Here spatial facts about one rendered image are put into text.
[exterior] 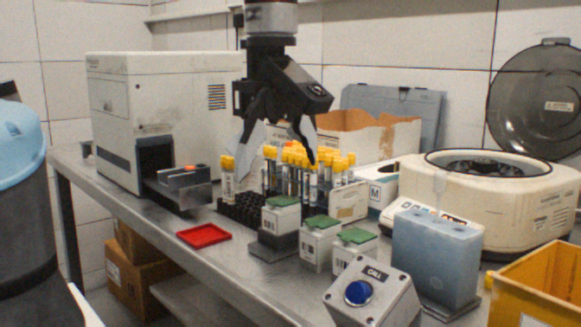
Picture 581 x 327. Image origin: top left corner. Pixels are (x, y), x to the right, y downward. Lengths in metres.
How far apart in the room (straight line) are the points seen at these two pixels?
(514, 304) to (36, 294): 0.41
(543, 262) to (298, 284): 0.29
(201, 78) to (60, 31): 1.32
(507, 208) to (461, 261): 0.18
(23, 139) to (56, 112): 1.85
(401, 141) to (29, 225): 0.80
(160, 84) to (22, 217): 0.60
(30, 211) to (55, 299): 0.09
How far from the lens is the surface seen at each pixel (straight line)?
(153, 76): 0.95
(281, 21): 0.62
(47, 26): 2.24
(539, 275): 0.55
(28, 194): 0.41
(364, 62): 1.27
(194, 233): 0.77
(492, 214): 0.69
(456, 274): 0.55
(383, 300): 0.46
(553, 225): 0.79
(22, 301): 0.43
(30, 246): 0.42
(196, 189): 0.83
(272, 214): 0.66
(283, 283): 0.61
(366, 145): 0.93
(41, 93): 2.23
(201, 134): 1.01
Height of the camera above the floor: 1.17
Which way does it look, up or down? 14 degrees down
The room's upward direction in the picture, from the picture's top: straight up
